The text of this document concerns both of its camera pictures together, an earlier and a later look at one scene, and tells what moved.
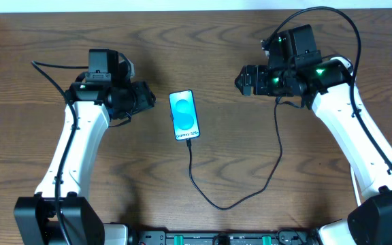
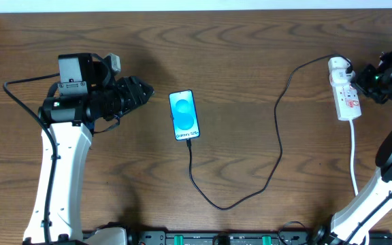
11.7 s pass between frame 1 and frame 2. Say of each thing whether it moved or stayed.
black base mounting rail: stayed
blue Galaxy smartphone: stayed
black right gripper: moved
